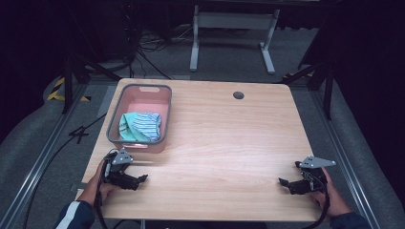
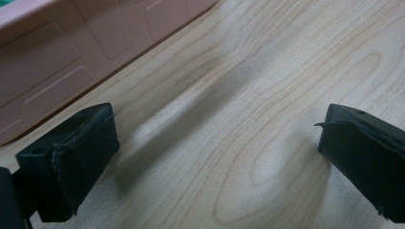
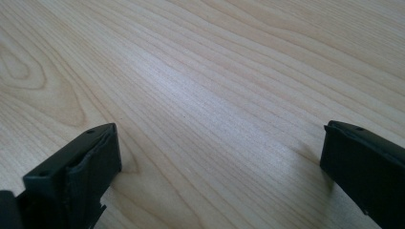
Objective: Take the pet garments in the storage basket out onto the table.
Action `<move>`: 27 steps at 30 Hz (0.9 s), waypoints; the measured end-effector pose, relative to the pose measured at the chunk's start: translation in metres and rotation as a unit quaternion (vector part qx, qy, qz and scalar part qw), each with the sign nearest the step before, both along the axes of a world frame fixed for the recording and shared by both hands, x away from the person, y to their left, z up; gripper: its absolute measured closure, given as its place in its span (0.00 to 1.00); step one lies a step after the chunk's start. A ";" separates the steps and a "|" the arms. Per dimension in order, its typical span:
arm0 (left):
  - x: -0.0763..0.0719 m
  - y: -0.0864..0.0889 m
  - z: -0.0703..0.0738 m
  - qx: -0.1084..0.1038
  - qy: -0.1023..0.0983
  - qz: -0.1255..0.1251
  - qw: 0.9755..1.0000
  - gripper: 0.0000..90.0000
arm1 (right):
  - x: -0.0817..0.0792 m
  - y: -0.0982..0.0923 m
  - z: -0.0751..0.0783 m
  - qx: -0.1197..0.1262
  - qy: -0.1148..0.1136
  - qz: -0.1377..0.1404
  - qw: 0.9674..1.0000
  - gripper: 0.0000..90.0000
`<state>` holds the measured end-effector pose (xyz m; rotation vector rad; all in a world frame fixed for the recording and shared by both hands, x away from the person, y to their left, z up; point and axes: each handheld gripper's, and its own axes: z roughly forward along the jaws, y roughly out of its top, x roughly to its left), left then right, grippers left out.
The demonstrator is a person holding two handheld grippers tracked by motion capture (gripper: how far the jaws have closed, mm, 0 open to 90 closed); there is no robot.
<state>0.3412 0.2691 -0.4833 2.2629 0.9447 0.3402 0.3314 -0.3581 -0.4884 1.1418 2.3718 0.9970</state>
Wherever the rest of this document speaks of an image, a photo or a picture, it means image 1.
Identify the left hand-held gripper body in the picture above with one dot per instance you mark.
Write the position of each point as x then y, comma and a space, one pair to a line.
118, 165

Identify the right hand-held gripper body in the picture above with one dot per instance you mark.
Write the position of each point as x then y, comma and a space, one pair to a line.
315, 178

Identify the person's right hand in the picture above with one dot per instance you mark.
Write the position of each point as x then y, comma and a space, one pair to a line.
334, 197

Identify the person's left hand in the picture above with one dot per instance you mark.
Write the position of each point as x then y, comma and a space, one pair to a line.
90, 189

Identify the green blue striped cloth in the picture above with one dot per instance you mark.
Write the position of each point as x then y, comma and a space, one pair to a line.
141, 125

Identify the pink basin with grey rim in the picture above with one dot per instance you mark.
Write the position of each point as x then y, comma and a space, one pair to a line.
149, 101

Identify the black tripod stand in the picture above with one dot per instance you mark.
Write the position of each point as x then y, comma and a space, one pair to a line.
67, 86
328, 92

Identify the grey round table grommet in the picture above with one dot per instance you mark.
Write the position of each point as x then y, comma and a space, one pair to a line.
238, 95

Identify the white metal table frame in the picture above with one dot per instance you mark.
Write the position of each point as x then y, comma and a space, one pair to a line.
235, 20

